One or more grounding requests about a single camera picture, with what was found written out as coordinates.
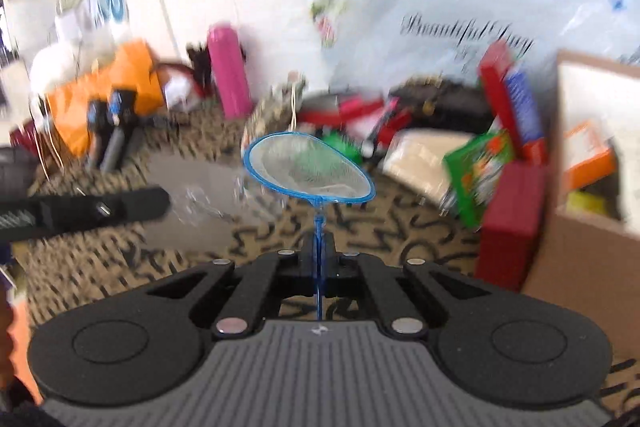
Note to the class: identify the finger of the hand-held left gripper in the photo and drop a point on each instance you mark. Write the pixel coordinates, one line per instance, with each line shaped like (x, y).
(125, 207)

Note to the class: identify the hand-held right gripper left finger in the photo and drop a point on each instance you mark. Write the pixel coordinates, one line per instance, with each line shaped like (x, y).
(260, 287)

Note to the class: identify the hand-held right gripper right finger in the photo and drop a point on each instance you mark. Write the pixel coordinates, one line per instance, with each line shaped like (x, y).
(380, 287)

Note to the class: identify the blue fish net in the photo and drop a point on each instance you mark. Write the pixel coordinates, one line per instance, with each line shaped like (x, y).
(319, 227)

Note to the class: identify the letter patterned tablecloth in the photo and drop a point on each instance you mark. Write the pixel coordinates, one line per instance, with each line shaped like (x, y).
(410, 232)

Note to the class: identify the clear plastic wrapper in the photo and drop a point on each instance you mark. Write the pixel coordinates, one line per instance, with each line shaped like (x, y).
(205, 204)

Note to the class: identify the orange bag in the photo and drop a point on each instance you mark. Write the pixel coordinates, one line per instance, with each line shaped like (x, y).
(100, 102)

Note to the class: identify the red white pouch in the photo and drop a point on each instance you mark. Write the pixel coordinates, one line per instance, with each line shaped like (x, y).
(182, 89)

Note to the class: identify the red box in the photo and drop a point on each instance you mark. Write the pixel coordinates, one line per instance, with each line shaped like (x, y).
(510, 227)

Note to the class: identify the white plush toy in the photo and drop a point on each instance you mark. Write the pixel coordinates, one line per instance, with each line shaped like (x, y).
(52, 67)

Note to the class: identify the green snack bag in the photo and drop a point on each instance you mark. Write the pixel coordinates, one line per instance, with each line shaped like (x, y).
(480, 172)

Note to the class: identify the pink bottle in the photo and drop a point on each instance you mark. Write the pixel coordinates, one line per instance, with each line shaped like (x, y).
(230, 72)

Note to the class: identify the flat red tray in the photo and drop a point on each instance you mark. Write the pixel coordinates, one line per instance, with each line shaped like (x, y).
(345, 107)

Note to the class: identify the brown cardboard box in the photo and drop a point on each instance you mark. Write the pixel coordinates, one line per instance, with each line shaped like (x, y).
(575, 267)

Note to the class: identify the black bag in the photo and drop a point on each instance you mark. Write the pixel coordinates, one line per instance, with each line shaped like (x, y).
(445, 102)

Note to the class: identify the red carton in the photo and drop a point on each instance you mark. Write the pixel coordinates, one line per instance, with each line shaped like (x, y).
(492, 77)

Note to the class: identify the orange small box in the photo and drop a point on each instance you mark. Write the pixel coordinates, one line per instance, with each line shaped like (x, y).
(587, 157)

